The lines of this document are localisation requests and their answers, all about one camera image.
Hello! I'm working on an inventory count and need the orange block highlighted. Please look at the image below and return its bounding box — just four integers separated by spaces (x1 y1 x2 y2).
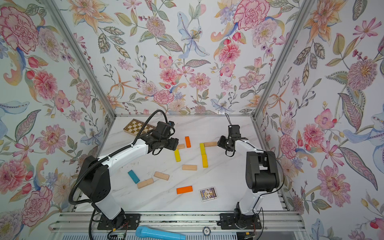
177 186 193 195
185 136 192 148

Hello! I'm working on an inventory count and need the orange block upper centre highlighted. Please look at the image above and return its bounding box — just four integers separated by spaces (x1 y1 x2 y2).
185 136 192 148

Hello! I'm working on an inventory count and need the natural wood block upper right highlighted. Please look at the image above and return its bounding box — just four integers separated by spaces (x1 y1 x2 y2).
204 142 218 148

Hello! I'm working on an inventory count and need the orange block front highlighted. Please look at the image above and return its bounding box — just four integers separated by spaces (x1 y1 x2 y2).
177 186 193 195

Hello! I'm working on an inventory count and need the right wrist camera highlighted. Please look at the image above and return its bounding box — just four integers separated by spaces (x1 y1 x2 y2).
228 125 241 138

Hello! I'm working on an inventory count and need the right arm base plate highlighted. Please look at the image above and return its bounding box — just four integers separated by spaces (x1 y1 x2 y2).
217 213 262 231

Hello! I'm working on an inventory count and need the natural wood block lower middle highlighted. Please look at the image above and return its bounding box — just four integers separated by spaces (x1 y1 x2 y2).
154 172 170 181

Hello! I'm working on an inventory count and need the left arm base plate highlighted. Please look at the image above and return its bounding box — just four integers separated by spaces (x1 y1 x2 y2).
97 214 141 231

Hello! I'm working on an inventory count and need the natural wood block lower left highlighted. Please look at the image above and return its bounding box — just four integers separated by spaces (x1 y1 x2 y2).
137 178 154 189

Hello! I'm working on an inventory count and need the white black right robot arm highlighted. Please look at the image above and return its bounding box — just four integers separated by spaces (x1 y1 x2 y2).
218 124 280 228

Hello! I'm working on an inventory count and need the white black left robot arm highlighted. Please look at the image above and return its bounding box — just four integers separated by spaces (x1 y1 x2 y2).
77 121 179 228

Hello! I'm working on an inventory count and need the playing card box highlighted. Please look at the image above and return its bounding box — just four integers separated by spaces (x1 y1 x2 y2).
199 187 218 202

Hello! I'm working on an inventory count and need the wooden folding chessboard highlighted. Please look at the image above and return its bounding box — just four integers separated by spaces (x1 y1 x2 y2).
123 119 156 137

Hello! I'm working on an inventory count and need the blue microphone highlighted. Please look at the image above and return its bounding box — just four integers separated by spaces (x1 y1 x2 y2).
135 226 186 240

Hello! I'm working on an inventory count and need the yellow block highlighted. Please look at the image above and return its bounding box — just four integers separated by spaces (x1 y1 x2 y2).
202 154 209 168
200 143 206 155
174 149 181 162

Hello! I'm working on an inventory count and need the aluminium front rail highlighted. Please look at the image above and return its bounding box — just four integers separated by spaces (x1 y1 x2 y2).
48 211 305 233

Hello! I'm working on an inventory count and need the teal block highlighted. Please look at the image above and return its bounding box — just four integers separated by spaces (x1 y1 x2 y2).
128 170 140 184

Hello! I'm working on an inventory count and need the black corrugated cable hose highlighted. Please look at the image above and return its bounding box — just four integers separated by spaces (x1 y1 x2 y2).
68 109 169 240

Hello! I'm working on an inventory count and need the natural wood block centre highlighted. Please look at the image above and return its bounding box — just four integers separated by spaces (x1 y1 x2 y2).
182 165 198 171

